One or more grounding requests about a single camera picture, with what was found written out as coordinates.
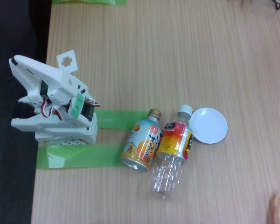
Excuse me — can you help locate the clear plastic bottle red label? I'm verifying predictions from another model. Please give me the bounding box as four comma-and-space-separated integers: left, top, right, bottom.
149, 104, 195, 200

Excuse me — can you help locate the orange juice bottle can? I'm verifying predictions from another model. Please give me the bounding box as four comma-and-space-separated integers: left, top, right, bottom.
120, 108, 163, 172

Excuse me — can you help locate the short green tape strip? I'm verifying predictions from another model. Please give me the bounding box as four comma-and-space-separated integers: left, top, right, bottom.
97, 110, 152, 130

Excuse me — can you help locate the long green tape strip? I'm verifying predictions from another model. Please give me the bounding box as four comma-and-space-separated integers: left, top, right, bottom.
36, 144, 129, 170

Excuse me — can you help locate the white round plate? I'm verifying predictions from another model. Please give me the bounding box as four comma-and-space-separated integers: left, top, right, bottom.
190, 107, 229, 145

